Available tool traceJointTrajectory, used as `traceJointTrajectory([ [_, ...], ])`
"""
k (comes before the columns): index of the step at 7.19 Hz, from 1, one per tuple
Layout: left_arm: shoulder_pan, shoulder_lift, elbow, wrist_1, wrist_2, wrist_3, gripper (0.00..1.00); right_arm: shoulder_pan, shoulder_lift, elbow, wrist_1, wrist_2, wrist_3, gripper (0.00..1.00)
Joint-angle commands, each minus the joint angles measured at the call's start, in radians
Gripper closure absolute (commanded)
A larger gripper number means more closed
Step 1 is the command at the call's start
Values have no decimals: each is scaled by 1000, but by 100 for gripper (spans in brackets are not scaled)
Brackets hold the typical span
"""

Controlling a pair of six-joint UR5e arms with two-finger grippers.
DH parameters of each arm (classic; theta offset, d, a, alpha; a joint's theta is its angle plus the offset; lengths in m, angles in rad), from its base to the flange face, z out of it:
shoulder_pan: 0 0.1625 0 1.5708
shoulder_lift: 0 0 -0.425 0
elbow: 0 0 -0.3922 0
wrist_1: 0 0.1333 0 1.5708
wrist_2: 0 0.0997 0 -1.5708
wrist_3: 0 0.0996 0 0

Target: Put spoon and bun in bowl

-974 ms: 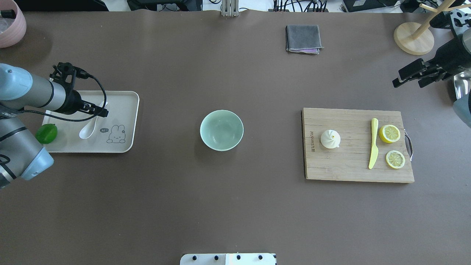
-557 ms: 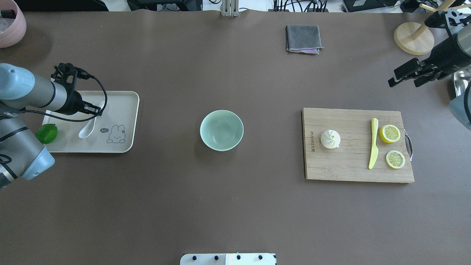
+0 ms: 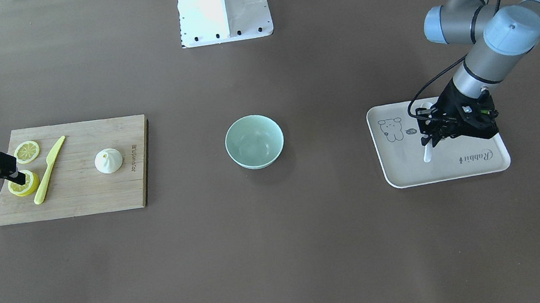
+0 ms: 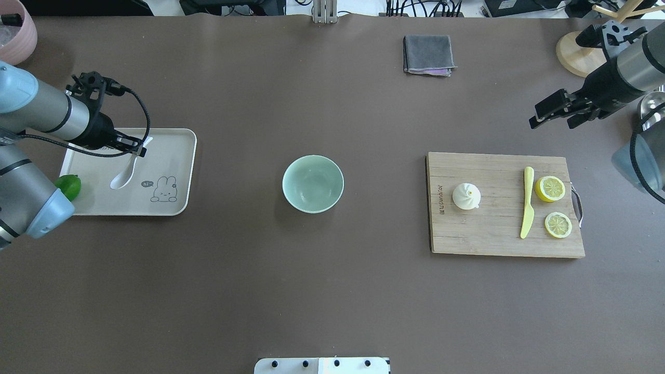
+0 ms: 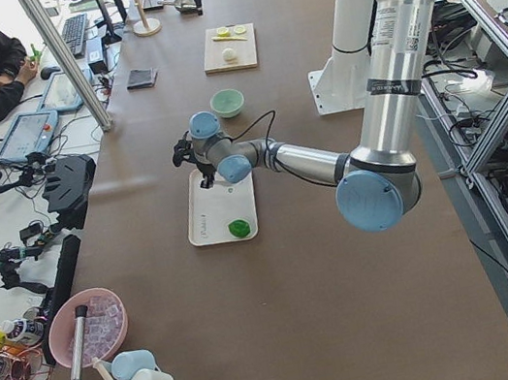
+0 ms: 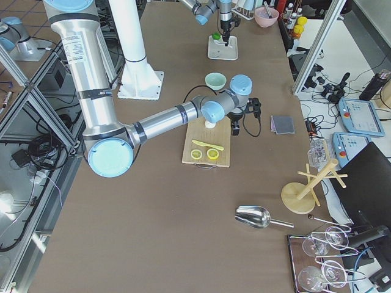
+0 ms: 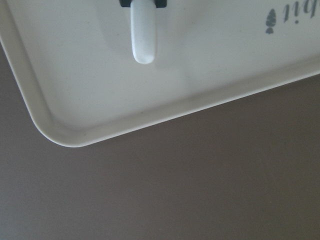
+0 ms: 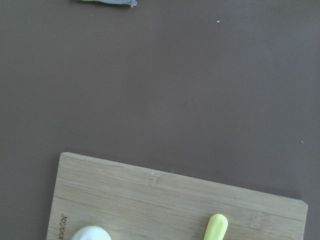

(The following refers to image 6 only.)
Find yellow plastic knife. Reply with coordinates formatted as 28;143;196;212
192;139;224;151

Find clear plastic container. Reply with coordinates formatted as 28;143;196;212
307;139;332;169

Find white plastic spoon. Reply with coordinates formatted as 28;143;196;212
214;39;228;46

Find mint green bowl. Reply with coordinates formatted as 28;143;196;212
205;72;227;91

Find lower blue teach pendant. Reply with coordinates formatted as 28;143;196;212
332;132;371;167

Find white steamed bun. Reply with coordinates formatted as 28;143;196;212
204;120;216;129

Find wooden mug tree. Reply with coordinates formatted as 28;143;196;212
281;159;348;214

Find blue teach pendant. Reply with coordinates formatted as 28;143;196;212
332;132;371;167
338;98;386;137

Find black water bottle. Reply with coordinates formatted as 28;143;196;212
359;69;390;101

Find wine glass rack tray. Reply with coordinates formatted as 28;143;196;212
287;226;366;292

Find upper blue teach pendant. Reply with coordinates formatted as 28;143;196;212
338;98;386;137

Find green lime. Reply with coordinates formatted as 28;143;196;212
212;32;221;40

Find pink bowl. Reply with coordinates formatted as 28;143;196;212
254;7;280;27

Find yellow toy fruits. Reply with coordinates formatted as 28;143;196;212
292;16;308;40

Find wooden cutting board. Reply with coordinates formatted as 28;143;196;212
181;117;231;168

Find cream rabbit tray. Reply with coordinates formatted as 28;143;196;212
207;35;238;60

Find grey folded cloth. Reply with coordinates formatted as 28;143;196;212
270;115;295;134

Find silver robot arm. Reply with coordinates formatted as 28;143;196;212
180;0;241;46
44;1;252;178

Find metal scoop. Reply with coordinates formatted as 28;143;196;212
235;205;294;229

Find black monitor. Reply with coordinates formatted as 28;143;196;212
332;142;390;228

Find lemon half upper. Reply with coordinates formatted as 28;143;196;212
206;148;219;161

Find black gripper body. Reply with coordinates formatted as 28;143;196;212
220;18;240;34
227;98;261;125

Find aluminium frame post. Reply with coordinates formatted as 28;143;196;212
292;0;346;95

